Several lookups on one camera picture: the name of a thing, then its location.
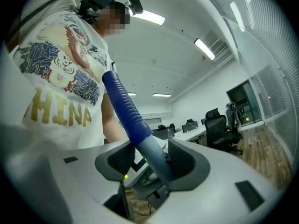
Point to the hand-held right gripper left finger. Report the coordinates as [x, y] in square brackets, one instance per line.
[81, 178]

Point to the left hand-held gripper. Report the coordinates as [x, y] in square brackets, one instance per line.
[149, 185]

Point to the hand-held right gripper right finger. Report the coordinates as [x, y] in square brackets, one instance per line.
[222, 190]

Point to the blue mop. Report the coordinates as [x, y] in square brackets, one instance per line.
[127, 111]

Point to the person's right forearm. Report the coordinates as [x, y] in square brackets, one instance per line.
[12, 36]

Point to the person's left forearm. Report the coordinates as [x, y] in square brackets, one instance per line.
[112, 125]

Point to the black office chair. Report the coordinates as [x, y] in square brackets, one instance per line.
[218, 132]

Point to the long white desk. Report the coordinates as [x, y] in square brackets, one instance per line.
[191, 134]

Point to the black desk monitor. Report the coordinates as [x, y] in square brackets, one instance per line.
[190, 128]

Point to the plastic-covered office chair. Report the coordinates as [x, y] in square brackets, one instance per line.
[233, 118]

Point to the dark glass door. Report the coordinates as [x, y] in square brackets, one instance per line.
[244, 101]

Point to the long ceiling light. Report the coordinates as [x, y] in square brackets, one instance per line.
[204, 48]
[161, 94]
[132, 94]
[151, 16]

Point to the white printed t-shirt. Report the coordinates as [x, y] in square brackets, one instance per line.
[60, 78]

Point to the ceiling air vent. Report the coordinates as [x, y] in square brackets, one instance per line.
[222, 46]

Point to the person's face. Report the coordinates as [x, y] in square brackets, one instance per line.
[114, 20]

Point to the wide white venetian blind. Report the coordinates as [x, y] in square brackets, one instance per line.
[264, 31]

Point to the frosted glass wall panel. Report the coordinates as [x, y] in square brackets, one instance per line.
[273, 97]

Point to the black head-worn camera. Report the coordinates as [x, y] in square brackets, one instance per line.
[135, 5]

